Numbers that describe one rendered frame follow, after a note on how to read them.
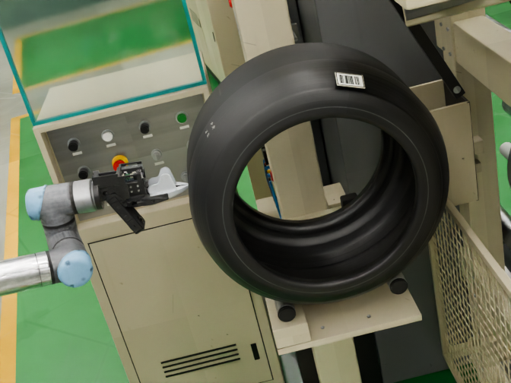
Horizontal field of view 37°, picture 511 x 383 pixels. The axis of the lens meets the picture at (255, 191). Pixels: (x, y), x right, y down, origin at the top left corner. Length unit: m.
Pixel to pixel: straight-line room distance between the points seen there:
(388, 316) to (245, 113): 0.67
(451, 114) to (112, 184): 0.89
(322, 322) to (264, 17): 0.78
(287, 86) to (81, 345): 2.27
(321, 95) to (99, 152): 1.06
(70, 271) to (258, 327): 1.23
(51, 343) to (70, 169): 1.39
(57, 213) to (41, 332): 2.09
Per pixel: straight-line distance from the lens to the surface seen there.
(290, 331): 1.89
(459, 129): 2.08
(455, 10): 1.54
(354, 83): 1.59
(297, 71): 1.61
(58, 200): 1.75
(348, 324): 1.95
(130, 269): 2.61
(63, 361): 3.57
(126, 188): 1.73
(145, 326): 2.74
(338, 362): 2.47
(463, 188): 2.16
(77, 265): 1.66
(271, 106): 1.58
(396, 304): 1.99
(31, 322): 3.93
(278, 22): 1.94
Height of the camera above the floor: 2.01
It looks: 27 degrees down
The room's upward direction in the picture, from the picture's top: 14 degrees counter-clockwise
